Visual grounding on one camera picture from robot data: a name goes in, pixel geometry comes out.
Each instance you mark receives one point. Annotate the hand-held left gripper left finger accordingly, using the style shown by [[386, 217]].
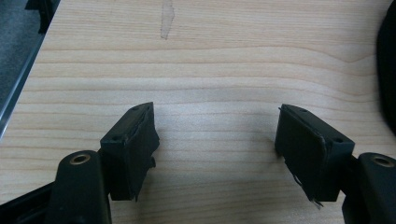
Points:
[[129, 149]]

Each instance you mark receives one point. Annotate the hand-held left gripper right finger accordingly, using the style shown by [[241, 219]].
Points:
[[309, 155]]

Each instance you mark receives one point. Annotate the black round object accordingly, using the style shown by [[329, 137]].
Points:
[[387, 67]]

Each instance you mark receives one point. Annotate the dark stand base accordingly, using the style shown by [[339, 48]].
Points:
[[42, 12]]

